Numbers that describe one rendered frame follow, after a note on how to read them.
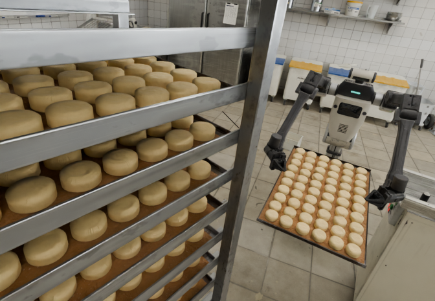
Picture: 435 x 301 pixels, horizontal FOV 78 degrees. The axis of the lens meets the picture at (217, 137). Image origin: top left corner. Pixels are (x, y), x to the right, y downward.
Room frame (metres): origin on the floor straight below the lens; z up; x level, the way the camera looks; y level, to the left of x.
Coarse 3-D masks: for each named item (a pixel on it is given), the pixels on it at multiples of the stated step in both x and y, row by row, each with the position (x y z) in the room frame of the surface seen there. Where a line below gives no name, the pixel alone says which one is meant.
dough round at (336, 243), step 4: (332, 236) 0.74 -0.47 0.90; (336, 236) 0.74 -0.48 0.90; (332, 240) 0.72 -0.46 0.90; (336, 240) 0.72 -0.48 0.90; (340, 240) 0.72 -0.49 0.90; (332, 244) 0.70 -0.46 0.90; (336, 244) 0.70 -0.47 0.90; (340, 244) 0.70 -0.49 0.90; (332, 248) 0.70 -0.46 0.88; (336, 248) 0.69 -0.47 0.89; (340, 248) 0.69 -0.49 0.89
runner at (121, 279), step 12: (204, 216) 0.41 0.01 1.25; (216, 216) 0.43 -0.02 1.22; (192, 228) 0.38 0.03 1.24; (180, 240) 0.36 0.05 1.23; (156, 252) 0.31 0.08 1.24; (168, 252) 0.33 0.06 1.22; (144, 264) 0.29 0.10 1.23; (120, 276) 0.26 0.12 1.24; (132, 276) 0.28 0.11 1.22; (108, 288) 0.25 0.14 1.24; (84, 300) 0.22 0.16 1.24; (96, 300) 0.23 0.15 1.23
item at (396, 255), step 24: (408, 192) 1.17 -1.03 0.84; (432, 192) 1.20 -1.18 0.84; (384, 216) 1.29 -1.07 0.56; (408, 216) 1.01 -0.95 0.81; (384, 240) 1.09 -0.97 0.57; (408, 240) 0.98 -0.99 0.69; (432, 240) 0.95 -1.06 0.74; (384, 264) 1.00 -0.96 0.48; (408, 264) 0.96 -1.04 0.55; (432, 264) 0.93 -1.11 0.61; (360, 288) 1.04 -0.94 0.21; (384, 288) 0.97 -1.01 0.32; (408, 288) 0.94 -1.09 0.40; (432, 288) 0.90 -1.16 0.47
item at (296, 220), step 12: (300, 168) 1.15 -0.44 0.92; (324, 180) 1.08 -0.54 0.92; (336, 180) 1.09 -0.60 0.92; (276, 192) 0.96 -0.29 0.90; (324, 192) 0.99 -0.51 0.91; (336, 192) 1.00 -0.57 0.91; (300, 204) 0.90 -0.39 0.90; (336, 204) 0.93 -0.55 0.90; (264, 216) 0.82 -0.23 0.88; (312, 216) 0.84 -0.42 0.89; (348, 216) 0.86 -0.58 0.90; (288, 228) 0.77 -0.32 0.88; (312, 228) 0.78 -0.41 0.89; (348, 228) 0.80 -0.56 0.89; (312, 240) 0.73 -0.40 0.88
